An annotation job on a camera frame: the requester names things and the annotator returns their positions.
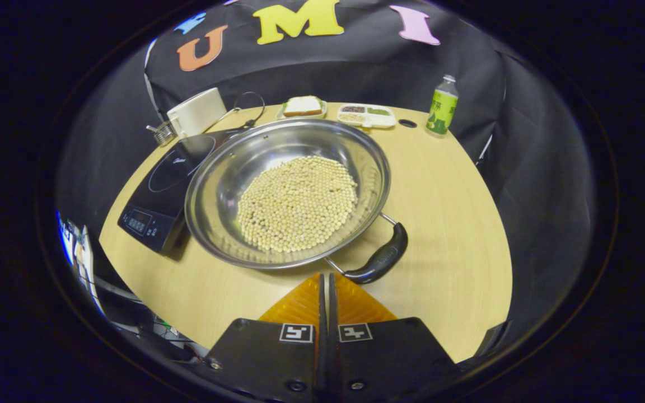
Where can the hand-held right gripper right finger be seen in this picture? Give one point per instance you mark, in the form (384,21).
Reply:
(389,352)

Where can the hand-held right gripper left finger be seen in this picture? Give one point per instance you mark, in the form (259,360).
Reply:
(266,352)

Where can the stainless steel pot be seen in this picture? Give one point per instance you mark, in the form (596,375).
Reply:
(227,184)

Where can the black induction cooktop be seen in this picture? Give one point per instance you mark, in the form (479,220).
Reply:
(160,196)

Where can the pile of soybeans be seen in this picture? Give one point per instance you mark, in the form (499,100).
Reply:
(297,204)

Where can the black round table grommet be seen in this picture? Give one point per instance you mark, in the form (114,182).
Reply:
(407,123)

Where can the white divided grain tray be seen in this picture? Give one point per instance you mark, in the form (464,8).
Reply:
(366,116)

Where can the white rectangular plate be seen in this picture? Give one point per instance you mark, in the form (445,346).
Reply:
(322,113)

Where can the green drink bottle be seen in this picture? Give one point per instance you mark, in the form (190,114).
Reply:
(443,109)

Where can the sandwich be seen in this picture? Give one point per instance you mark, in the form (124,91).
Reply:
(303,105)

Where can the white toaster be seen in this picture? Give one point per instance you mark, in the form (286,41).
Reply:
(196,112)

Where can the black backdrop cloth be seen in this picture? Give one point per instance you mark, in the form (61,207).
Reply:
(328,73)

